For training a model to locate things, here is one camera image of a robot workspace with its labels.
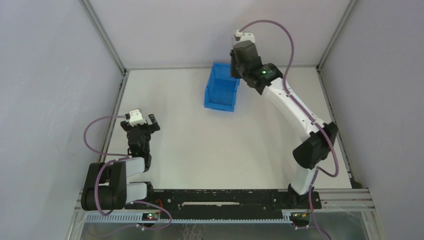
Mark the back aluminium frame rail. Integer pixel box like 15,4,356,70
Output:
125,64,317,72

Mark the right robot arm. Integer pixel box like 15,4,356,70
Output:
230,40,338,196

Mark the aluminium frame rail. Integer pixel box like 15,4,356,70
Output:
79,0,129,152
125,64,317,72
315,0,360,188

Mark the right aluminium frame rail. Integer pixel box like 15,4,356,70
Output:
315,0,360,188

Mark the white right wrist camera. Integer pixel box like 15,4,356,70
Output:
233,29,256,43

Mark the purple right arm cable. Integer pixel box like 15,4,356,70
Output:
239,19,340,240

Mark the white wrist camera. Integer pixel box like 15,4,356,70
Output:
125,109,147,127
233,29,256,43

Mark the blue plastic storage bin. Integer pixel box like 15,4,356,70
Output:
204,62,240,112

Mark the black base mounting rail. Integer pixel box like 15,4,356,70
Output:
125,189,322,219

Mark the left aluminium frame rail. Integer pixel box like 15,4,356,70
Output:
79,0,129,152

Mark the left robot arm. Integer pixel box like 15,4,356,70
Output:
81,110,161,216

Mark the grey slotted cable duct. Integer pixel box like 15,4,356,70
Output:
85,212,292,224

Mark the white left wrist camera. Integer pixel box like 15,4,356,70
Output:
125,109,147,127

